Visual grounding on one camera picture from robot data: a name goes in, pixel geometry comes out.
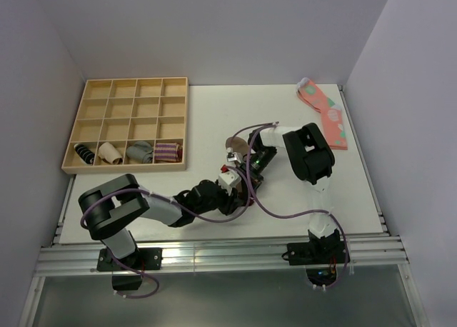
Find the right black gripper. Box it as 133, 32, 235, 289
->
236, 146, 278, 201

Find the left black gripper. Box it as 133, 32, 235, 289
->
194, 181, 243, 216

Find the brown sock with striped cuff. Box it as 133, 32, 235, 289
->
225, 136, 248, 191

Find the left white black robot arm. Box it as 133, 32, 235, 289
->
78, 173, 251, 269

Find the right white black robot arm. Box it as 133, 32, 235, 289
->
245, 122, 346, 263

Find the purple striped rolled sock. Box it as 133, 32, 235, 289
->
154, 142, 183, 163

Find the pink patterned sock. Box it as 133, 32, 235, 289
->
296, 77, 348, 150

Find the grey rolled sock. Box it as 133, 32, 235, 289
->
126, 141, 154, 164

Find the beige rolled sock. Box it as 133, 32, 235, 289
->
98, 142, 123, 165

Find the wooden compartment tray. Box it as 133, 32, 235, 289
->
61, 77, 189, 174

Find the black white rolled sock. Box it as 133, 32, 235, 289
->
74, 144, 95, 165

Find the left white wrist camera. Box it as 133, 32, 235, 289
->
217, 165, 241, 195

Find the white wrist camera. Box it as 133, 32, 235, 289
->
217, 165, 241, 195
226, 147, 242, 164

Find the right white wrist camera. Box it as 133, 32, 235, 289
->
226, 147, 242, 164

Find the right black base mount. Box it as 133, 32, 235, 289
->
281, 230, 351, 290

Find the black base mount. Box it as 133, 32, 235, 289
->
96, 247, 162, 299
281, 230, 351, 290

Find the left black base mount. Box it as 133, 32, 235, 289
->
96, 247, 162, 299

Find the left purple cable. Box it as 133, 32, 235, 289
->
80, 166, 258, 299

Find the aluminium frame rail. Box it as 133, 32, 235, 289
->
34, 235, 409, 277

